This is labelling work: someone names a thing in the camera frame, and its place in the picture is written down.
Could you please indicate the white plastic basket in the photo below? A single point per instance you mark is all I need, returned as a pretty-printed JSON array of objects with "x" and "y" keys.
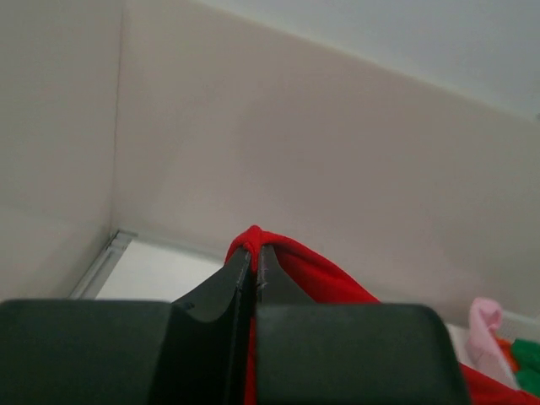
[{"x": 513, "y": 327}]

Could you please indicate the green t-shirt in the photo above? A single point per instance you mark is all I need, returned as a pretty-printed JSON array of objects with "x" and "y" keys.
[{"x": 526, "y": 355}]

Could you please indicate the orange t-shirt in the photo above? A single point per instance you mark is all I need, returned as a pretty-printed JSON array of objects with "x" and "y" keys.
[{"x": 505, "y": 347}]

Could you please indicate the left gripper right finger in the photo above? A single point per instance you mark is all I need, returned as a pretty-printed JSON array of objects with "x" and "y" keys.
[{"x": 314, "y": 353}]

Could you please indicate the pink t-shirt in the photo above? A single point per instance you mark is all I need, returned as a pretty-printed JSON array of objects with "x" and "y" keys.
[{"x": 485, "y": 318}]

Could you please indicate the red t-shirt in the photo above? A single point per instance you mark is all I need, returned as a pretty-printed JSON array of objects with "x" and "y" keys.
[{"x": 325, "y": 282}]

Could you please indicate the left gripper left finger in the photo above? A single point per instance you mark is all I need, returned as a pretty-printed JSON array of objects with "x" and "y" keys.
[{"x": 190, "y": 351}]

